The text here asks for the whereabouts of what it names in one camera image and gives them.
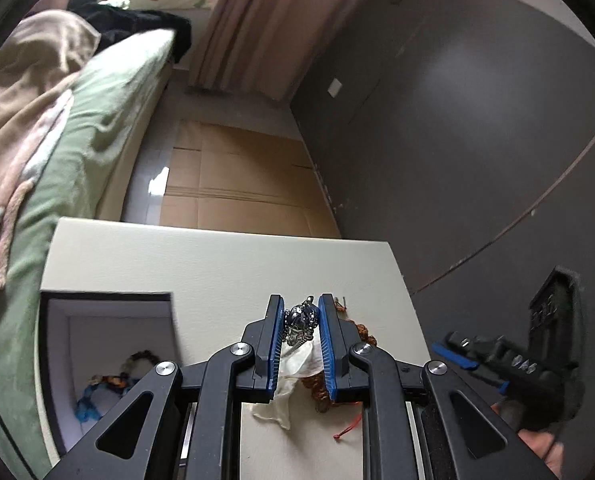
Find person's right hand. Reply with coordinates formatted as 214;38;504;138
492;400;564;477

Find beige blanket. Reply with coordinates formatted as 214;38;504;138
0;10;103;301

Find black clothing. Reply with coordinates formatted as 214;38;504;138
70;2;193;61

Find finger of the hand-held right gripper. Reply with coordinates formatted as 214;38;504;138
431;342;509;392
445;331;501;358

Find black jewelry box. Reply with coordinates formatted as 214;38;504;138
38;290;184;463

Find red string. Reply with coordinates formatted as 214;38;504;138
332;411;367;442

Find pink curtain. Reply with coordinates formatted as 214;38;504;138
188;0;381;102

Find white cloth pouch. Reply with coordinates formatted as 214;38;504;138
250;336;328;432

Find dark bead bracelet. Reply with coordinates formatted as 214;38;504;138
126;352;161;376

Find flat cardboard sheet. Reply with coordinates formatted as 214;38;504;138
159;119;341;239

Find bed with green sheet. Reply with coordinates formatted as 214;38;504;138
0;27;179;480

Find silver black pendant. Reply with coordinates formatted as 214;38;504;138
284;297;323;347

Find brown bead bracelet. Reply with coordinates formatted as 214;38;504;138
302;321;379;413

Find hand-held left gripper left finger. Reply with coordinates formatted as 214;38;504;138
42;294;286;480

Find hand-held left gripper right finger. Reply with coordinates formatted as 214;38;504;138
319;293;558;480

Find colourful bead bracelet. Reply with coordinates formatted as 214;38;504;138
88;371;138;394

